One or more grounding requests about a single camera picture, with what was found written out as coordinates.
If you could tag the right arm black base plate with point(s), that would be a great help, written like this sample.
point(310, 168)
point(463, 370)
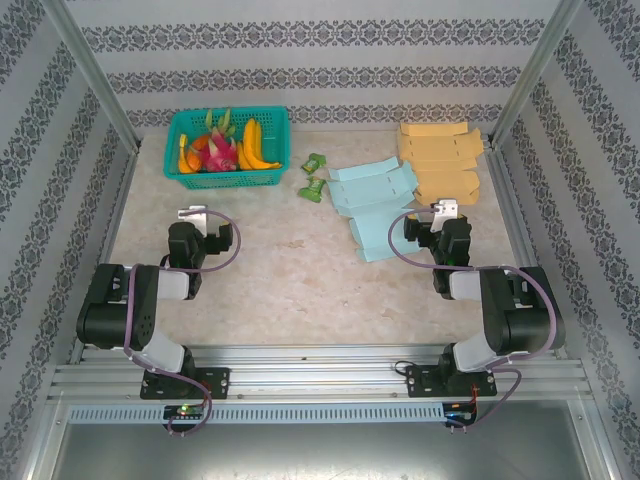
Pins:
point(425, 382)

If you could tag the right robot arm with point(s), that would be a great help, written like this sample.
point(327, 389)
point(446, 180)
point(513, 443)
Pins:
point(530, 320)

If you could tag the aluminium frame post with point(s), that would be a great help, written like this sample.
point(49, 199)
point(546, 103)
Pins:
point(90, 75)
point(540, 65)

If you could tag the grey metal panel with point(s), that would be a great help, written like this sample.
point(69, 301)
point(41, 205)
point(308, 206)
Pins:
point(320, 455)

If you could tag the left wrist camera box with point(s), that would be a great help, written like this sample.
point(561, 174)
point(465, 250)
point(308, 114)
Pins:
point(197, 220)

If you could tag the orange paper box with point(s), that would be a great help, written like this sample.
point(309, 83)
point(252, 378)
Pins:
point(440, 150)

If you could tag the red orange fruit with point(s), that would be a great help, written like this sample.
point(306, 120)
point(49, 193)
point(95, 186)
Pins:
point(198, 144)

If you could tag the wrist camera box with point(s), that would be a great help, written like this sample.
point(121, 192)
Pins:
point(446, 212)
point(197, 220)

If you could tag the light blue paper box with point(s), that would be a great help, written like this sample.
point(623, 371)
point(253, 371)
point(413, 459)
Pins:
point(370, 190)

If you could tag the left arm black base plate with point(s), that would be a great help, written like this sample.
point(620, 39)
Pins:
point(217, 382)

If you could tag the aluminium side rail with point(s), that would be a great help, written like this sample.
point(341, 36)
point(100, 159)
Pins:
point(114, 220)
point(515, 225)

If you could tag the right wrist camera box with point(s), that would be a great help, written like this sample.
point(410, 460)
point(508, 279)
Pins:
point(446, 212)

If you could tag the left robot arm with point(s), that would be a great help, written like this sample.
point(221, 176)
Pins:
point(110, 310)

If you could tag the teal plastic basket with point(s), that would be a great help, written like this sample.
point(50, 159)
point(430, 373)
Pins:
point(225, 182)

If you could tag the pink dragon fruit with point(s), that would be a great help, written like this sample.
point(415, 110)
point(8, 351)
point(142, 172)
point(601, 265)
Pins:
point(220, 155)

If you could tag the small yellow banana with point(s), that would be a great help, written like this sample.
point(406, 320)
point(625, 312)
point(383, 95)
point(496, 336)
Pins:
point(183, 142)

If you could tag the orange mango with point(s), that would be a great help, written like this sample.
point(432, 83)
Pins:
point(189, 162)

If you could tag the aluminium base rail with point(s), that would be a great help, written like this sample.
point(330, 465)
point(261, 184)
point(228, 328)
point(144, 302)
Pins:
point(320, 375)

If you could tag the green snack packet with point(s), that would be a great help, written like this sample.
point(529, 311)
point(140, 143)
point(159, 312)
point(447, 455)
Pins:
point(312, 190)
point(314, 164)

